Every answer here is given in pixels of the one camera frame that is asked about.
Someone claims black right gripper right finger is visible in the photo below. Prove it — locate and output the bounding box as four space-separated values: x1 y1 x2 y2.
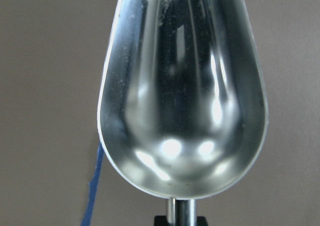
195 216 208 226

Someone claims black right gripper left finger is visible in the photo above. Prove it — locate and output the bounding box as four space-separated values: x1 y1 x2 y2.
153 215 168 226

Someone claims metal ice scoop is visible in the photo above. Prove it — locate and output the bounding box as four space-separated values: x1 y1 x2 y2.
97 0 268 226

